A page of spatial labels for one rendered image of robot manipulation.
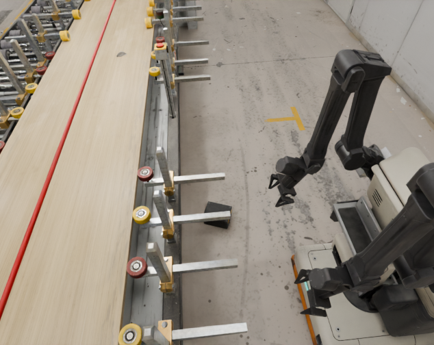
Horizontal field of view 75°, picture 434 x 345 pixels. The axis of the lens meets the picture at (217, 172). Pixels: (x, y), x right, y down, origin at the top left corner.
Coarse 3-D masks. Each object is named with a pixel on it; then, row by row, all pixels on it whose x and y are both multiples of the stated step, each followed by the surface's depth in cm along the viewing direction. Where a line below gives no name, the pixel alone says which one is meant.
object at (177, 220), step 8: (176, 216) 138; (184, 216) 138; (192, 216) 137; (200, 216) 137; (208, 216) 137; (216, 216) 137; (224, 216) 137; (144, 224) 135; (152, 224) 136; (160, 224) 137; (176, 224) 138
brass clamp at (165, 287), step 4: (168, 260) 121; (172, 260) 121; (168, 264) 120; (172, 264) 120; (168, 268) 119; (172, 268) 119; (172, 272) 118; (172, 276) 117; (172, 280) 116; (160, 284) 115; (164, 284) 115; (168, 284) 115; (172, 284) 116; (160, 288) 115; (164, 288) 114; (168, 288) 114; (172, 288) 115
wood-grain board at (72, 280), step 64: (128, 0) 303; (64, 64) 220; (128, 64) 217; (64, 128) 171; (128, 128) 170; (0, 192) 141; (64, 192) 140; (128, 192) 139; (0, 256) 119; (64, 256) 119; (128, 256) 118; (0, 320) 103; (64, 320) 103
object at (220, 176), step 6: (204, 174) 154; (210, 174) 154; (216, 174) 154; (222, 174) 154; (150, 180) 153; (156, 180) 153; (162, 180) 152; (174, 180) 152; (180, 180) 152; (186, 180) 153; (192, 180) 153; (198, 180) 154; (204, 180) 154; (210, 180) 155; (216, 180) 155; (150, 186) 153
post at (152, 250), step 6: (150, 246) 93; (156, 246) 94; (150, 252) 93; (156, 252) 94; (150, 258) 97; (156, 258) 97; (162, 258) 103; (156, 264) 101; (162, 264) 102; (156, 270) 106; (162, 270) 106; (168, 270) 114; (162, 276) 110; (168, 276) 113; (174, 288) 125
